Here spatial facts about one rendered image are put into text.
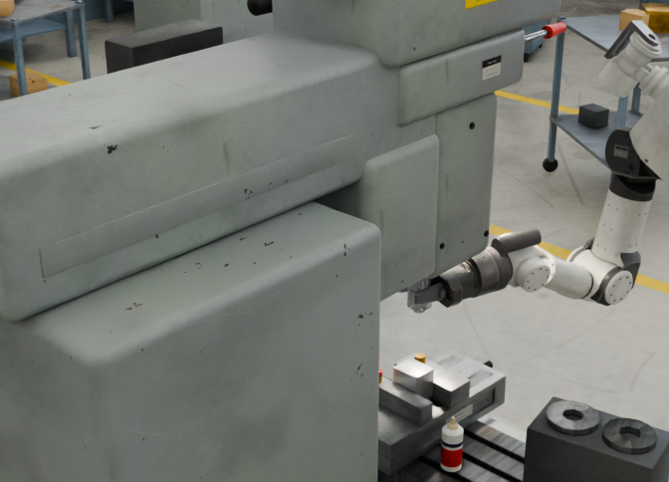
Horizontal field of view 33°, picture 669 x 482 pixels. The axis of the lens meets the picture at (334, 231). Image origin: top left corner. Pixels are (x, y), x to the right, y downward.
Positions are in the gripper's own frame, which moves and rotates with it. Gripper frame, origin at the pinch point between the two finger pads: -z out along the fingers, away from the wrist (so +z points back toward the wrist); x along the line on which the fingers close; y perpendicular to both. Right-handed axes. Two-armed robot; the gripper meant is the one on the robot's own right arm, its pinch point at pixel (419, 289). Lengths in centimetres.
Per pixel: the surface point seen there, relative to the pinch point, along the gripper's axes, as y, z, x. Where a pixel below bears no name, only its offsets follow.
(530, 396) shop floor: 125, 121, -109
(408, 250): -18.5, -13.7, 17.0
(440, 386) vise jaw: 20.9, 3.2, 2.9
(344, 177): -35.3, -27.4, 20.4
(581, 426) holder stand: 11.7, 8.4, 37.0
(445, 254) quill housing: -12.5, -2.4, 11.3
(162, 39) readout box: -49, -40, -18
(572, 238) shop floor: 126, 224, -206
